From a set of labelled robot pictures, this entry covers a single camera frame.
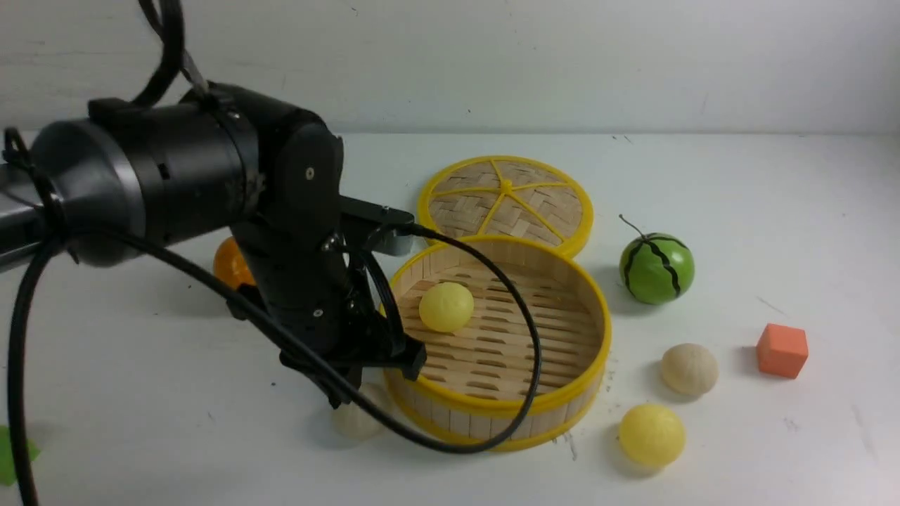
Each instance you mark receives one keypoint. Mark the white bun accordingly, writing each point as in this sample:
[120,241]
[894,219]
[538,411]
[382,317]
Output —
[689,369]
[352,422]

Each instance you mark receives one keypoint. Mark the green toy watermelon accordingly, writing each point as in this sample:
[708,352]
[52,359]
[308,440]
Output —
[656,268]

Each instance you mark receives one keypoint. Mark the green foam block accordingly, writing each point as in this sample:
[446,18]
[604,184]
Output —
[8,475]

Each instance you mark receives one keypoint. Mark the yellow bun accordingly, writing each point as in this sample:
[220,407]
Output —
[446,307]
[652,436]

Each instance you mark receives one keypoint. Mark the orange foam cube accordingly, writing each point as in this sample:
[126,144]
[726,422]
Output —
[782,351]

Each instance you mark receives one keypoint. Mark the orange toy mandarin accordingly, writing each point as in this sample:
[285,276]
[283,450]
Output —
[229,265]

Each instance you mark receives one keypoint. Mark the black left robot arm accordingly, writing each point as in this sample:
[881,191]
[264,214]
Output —
[166,174]

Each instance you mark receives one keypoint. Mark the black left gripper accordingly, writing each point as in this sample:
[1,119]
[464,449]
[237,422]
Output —
[305,244]

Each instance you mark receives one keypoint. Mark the bamboo steamer tray yellow rim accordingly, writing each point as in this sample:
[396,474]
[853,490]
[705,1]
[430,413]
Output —
[474,380]

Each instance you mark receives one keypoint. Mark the woven bamboo steamer lid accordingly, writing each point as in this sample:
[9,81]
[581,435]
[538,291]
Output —
[508,196]

